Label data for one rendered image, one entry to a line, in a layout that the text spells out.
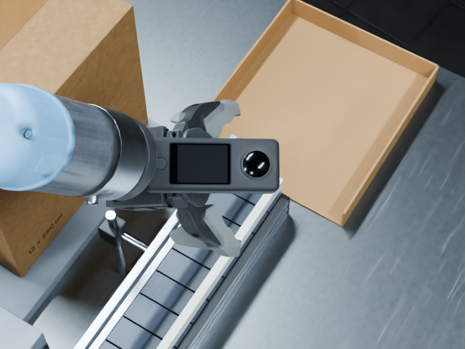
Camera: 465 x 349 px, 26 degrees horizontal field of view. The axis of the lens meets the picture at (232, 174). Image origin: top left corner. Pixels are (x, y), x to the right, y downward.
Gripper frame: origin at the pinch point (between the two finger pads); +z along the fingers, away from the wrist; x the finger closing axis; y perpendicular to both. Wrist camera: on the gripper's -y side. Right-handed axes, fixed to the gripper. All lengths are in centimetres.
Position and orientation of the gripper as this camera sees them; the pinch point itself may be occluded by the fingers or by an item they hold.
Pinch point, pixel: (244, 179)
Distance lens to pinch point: 101.1
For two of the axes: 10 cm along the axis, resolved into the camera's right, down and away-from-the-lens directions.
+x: 0.0, 9.9, -1.2
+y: -8.8, 0.6, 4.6
